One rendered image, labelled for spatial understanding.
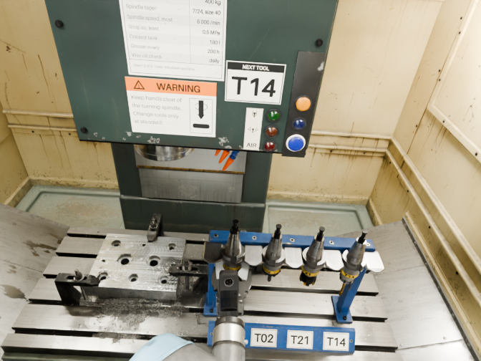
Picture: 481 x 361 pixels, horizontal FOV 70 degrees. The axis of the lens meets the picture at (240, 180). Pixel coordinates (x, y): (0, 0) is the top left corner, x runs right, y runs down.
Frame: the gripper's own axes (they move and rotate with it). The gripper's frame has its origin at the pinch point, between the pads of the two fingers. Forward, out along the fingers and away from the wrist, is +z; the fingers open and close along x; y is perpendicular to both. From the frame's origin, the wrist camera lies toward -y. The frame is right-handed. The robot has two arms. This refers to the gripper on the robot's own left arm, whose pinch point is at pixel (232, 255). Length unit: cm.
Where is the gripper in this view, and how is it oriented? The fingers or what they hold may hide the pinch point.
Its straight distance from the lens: 97.3
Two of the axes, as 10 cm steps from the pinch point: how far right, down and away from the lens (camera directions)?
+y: -0.6, 7.7, 6.3
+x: 10.0, 0.5, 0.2
